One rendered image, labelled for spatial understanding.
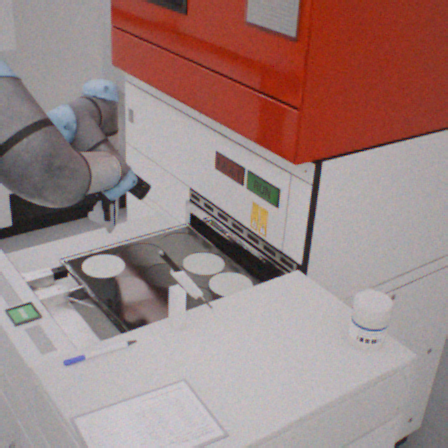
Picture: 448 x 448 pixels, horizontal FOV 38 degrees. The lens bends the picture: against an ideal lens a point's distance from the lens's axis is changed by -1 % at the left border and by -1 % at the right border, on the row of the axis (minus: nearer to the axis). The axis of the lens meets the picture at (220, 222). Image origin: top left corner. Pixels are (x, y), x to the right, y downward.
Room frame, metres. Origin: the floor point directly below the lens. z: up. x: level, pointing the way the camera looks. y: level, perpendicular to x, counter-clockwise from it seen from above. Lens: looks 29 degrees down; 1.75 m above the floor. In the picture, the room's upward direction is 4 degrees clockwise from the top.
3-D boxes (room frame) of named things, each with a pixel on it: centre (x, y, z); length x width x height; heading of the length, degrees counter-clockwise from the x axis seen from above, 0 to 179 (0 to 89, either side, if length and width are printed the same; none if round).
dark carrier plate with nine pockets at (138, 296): (1.29, 0.12, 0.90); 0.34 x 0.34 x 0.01; 37
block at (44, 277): (1.24, 0.41, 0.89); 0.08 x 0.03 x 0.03; 127
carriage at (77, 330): (1.12, 0.32, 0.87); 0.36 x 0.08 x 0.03; 37
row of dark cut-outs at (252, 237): (1.43, -0.05, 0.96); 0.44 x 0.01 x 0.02; 37
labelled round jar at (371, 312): (1.01, -0.29, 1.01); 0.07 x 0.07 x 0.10
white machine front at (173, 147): (1.58, 0.05, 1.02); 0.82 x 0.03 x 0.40; 37
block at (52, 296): (1.18, 0.37, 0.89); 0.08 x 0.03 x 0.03; 127
